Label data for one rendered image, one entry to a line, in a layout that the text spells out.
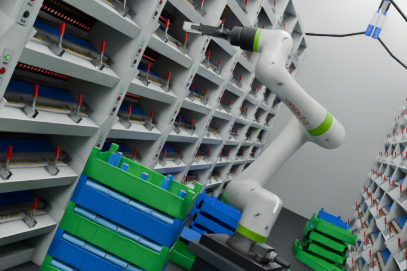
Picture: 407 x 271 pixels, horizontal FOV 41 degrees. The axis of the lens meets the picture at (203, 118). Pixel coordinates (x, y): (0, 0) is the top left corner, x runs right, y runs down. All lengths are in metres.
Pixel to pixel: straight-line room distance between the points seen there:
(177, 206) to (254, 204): 0.71
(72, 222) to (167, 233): 0.26
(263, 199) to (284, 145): 0.31
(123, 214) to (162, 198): 0.11
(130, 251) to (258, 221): 0.74
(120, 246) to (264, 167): 0.95
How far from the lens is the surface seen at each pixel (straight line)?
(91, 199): 1.51
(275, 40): 2.05
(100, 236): 1.52
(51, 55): 1.53
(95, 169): 1.49
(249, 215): 2.12
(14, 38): 1.38
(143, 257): 1.50
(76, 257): 1.55
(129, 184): 1.47
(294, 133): 2.33
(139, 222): 1.48
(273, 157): 2.30
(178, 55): 2.40
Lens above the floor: 0.82
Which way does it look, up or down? 3 degrees down
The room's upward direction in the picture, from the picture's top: 24 degrees clockwise
